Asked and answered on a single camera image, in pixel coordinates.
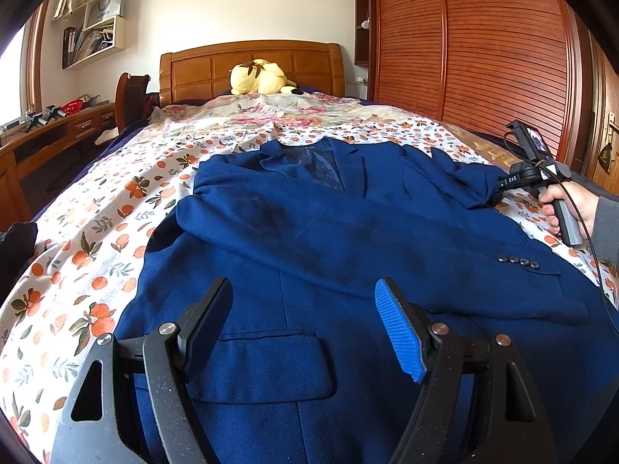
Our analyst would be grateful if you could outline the blue suit jacket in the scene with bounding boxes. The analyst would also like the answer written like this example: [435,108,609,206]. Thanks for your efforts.
[115,138,618,463]

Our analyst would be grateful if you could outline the wooden louvered wardrobe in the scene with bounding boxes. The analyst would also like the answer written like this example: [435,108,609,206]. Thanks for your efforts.
[358,0,588,170]

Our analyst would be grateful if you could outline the black cable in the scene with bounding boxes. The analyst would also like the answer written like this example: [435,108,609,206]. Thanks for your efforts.
[502,130,619,336]

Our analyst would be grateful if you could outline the person's right hand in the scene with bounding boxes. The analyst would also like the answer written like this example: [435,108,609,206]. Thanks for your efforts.
[538,181,599,236]

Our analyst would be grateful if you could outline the wooden chair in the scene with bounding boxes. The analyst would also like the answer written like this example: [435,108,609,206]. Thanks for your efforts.
[115,72,150,133]

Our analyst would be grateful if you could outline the orange floral bed sheet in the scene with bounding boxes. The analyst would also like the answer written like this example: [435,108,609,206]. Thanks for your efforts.
[1,105,618,463]

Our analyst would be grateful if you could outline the door with brass handle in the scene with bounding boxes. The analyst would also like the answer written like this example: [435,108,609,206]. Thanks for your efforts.
[583,34,618,195]

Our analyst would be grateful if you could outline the white wall shelf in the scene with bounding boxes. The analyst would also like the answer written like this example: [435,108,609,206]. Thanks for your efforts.
[53,0,127,69]

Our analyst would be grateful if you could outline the wooden headboard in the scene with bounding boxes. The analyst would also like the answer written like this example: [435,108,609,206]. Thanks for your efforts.
[158,39,346,107]

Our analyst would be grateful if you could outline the red basket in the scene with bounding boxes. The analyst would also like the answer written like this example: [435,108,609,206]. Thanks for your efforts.
[60,99,84,115]

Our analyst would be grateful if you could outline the wooden desk cabinet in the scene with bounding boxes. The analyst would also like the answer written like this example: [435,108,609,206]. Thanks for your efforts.
[1,103,115,230]

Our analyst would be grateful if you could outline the dark folded clothes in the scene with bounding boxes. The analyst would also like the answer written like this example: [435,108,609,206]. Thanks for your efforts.
[0,222,38,302]

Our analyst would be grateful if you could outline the pink floral quilt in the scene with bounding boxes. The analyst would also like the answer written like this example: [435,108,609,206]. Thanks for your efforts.
[149,92,368,128]

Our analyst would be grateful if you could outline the yellow plush toy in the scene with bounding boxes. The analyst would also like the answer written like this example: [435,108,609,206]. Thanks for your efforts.
[230,59,297,96]

